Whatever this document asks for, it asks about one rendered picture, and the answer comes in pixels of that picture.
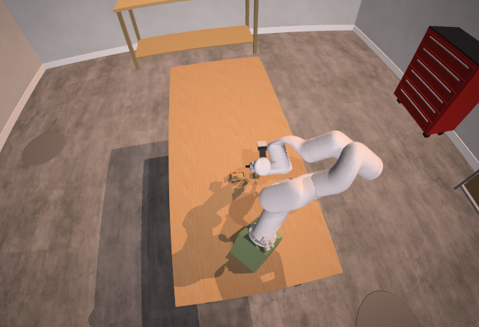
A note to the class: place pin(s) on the wooden tray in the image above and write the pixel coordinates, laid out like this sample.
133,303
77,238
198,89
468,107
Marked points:
241,176

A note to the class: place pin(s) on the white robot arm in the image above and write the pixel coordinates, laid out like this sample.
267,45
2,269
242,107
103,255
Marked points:
296,193

